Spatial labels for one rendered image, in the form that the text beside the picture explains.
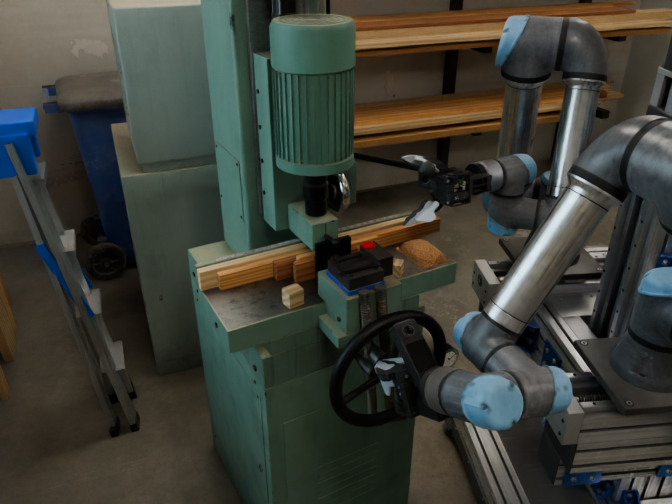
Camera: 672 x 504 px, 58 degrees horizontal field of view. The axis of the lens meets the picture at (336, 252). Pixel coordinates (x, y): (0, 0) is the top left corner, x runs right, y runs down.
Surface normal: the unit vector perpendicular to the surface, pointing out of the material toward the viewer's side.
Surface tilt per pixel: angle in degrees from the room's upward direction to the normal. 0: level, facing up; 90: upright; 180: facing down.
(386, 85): 90
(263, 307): 0
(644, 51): 90
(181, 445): 0
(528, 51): 96
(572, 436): 90
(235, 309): 0
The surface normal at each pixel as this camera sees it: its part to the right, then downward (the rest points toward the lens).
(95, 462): 0.00, -0.87
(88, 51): 0.36, 0.46
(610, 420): 0.11, 0.48
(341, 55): 0.64, 0.37
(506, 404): 0.41, -0.05
